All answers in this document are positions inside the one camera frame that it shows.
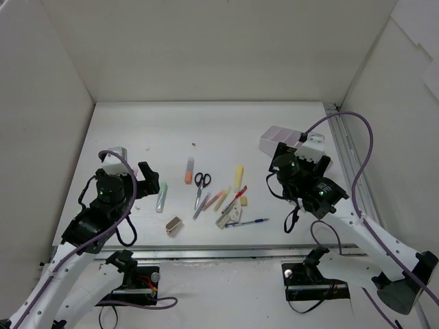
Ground orange highlighter marker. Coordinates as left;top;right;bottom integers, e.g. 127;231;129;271
185;157;195;184

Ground black handled scissors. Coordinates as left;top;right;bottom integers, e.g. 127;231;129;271
194;172;211;210

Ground red gel pen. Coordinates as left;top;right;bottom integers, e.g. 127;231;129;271
222;185;248;214

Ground blue ballpoint pen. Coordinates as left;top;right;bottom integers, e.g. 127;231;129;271
225;218;270;228

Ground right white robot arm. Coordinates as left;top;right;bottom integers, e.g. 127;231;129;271
269;142;438;315

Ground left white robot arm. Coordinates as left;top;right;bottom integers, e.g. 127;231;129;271
1;162;159;328

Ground purple divided organizer box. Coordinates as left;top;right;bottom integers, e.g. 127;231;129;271
259;125;301;158

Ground purple pastel highlighter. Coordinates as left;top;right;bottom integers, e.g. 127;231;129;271
193;193;211;220

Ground orange pastel highlighter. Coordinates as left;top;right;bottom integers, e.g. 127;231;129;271
203;191;224;211

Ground white eraser with label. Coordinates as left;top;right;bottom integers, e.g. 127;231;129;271
228;202;242;223

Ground yellow pastel highlighter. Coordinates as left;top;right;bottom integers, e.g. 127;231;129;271
214;186;231;212

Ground green pastel marker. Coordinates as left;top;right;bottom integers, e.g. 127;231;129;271
215;214;230;229

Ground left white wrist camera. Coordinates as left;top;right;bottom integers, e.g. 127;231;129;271
99;147;128;175

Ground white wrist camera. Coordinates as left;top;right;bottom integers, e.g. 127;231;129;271
295;132;325;164
99;147;128;175

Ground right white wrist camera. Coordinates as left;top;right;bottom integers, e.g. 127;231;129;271
295;132;325;164

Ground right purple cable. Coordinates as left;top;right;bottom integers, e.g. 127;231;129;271
303;111;439;302

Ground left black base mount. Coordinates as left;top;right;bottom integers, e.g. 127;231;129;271
98;249;160;306

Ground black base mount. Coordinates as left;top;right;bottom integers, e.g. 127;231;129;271
98;249;160;306
281;247;351;302

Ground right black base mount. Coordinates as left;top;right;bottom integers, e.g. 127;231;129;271
281;247;351;302

